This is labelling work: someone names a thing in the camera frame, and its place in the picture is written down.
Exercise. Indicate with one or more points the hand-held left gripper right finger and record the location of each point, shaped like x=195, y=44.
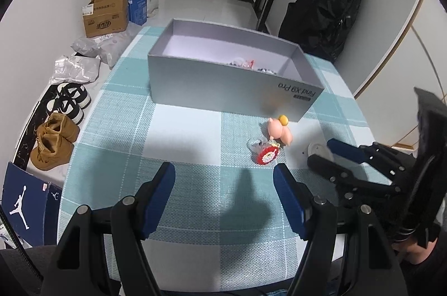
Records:
x=290, y=201

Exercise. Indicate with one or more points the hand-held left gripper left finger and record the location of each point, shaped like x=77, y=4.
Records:
x=157, y=201

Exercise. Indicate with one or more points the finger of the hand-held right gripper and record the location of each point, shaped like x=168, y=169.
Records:
x=324, y=166
x=340, y=147

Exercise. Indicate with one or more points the white round disc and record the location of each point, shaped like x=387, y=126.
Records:
x=316, y=146

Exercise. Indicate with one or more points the red flower brooch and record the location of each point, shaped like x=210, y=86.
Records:
x=267, y=154

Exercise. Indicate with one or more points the silver cardboard box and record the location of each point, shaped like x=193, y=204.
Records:
x=209, y=86

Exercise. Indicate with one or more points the person's right forearm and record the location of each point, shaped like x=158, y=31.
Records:
x=415, y=252

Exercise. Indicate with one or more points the pink pig toy figure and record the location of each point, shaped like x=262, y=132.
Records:
x=279, y=132

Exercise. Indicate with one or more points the teal checked tablecloth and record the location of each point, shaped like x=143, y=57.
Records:
x=195, y=142

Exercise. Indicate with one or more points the white panel with gold trim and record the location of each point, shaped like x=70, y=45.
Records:
x=391, y=55

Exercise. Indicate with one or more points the brown suede boot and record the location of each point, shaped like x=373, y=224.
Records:
x=49, y=153
x=64, y=128

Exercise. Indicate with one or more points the black and white sneaker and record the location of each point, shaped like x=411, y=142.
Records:
x=66, y=109
x=73, y=93

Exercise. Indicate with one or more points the navy shoe box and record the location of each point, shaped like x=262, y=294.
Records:
x=24, y=201

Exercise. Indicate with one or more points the black backpack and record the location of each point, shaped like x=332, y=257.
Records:
x=321, y=13

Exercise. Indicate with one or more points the white plastic bag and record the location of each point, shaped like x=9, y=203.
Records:
x=76, y=69

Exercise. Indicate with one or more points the dark grey cloth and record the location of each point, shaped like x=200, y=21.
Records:
x=14, y=278

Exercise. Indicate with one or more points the grey plastic bag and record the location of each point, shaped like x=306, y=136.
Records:
x=101, y=46

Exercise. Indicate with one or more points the brown cardboard box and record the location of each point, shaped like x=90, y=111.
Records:
x=104, y=20

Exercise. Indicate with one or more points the blue cardboard box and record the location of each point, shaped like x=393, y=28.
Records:
x=138, y=8

